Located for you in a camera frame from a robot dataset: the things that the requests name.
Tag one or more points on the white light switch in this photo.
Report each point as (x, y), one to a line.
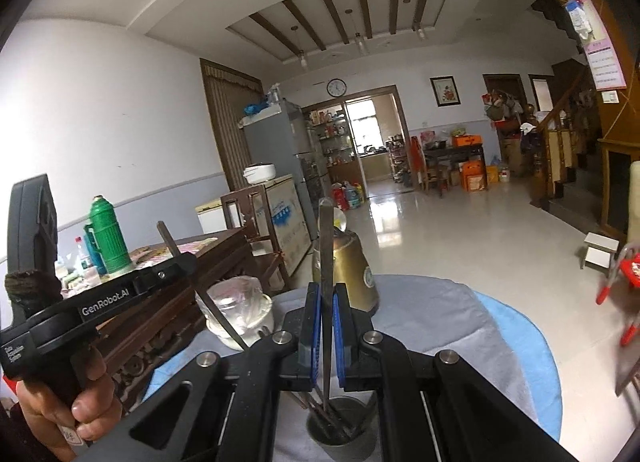
(609, 96)

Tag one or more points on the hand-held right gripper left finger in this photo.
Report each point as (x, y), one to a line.
(314, 337)

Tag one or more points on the dark wooden chopstick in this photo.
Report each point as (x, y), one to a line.
(326, 242)
(322, 421)
(223, 313)
(334, 423)

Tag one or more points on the red-capped plastic bottle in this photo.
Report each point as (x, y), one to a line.
(82, 254)

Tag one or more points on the blue tablecloth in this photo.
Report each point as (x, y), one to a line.
(525, 342)

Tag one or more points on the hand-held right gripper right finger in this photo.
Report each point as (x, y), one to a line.
(339, 337)

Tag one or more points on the glass shelf with bottles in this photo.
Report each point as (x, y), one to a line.
(327, 142)

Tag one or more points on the wooden chair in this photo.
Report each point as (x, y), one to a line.
(245, 190)

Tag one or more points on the pendant lamp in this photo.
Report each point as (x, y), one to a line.
(302, 58)
(420, 33)
(359, 42)

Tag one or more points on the white chest freezer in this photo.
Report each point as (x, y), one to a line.
(286, 222)

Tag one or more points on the wooden staircase railing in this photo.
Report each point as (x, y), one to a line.
(555, 152)

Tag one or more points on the white step stool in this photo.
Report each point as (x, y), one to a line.
(600, 241)

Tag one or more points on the orange crate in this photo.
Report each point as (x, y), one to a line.
(473, 176)

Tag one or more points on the round wall clock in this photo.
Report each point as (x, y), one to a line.
(336, 87)

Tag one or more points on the green thermos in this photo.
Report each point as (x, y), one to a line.
(107, 242)

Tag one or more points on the framed wall picture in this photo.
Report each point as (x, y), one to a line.
(445, 92)

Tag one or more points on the grey towel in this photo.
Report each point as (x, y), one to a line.
(425, 322)

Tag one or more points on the grey refrigerator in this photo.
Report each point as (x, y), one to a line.
(280, 142)

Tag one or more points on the golden kettle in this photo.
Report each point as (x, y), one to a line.
(356, 272)

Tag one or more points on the carved wooden table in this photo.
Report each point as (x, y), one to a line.
(150, 322)

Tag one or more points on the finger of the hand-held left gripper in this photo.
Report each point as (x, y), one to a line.
(165, 273)

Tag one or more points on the grey metal utensil holder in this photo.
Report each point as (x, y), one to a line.
(345, 448)

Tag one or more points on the floral table cover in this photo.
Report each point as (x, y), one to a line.
(170, 248)

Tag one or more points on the person's left hand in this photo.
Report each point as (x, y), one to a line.
(97, 409)

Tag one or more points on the red plastic chair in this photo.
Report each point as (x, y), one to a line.
(633, 269)

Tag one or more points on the dark wooden dining table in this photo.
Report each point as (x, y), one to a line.
(450, 152)

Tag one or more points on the pink wall calendar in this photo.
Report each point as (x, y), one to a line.
(606, 62)

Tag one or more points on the white bowl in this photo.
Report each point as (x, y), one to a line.
(261, 323)

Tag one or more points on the blue water jug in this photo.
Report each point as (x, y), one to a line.
(354, 197)

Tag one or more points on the orange box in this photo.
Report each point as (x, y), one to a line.
(468, 140)

